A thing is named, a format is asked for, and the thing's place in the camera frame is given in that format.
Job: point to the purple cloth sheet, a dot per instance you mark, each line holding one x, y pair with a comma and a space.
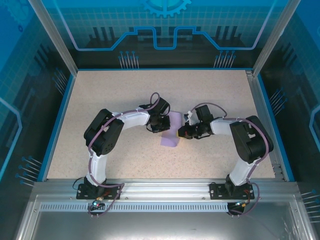
172, 140

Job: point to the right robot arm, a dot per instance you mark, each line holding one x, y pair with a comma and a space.
250, 140

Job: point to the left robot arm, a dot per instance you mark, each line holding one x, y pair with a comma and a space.
105, 132

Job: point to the right power connector with LED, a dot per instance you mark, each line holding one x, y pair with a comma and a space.
240, 204

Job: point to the power connector with led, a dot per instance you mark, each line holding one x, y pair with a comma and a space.
96, 204
240, 204

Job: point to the metal tray surface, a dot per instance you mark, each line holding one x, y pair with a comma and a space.
160, 225

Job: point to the left power connector with LED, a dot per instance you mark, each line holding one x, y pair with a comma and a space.
96, 204

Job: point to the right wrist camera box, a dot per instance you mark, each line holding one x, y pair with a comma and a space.
189, 118

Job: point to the aluminium mounting rail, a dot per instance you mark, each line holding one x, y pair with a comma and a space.
165, 190

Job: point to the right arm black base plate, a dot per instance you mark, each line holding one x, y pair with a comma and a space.
215, 191

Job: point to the aluminium side rail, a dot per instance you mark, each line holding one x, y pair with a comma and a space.
255, 90

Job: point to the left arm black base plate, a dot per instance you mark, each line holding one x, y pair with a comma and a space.
112, 191

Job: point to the aluminium frame post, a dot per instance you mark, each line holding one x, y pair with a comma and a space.
275, 37
55, 37

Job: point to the blue table border frame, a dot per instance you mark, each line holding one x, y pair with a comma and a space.
42, 175

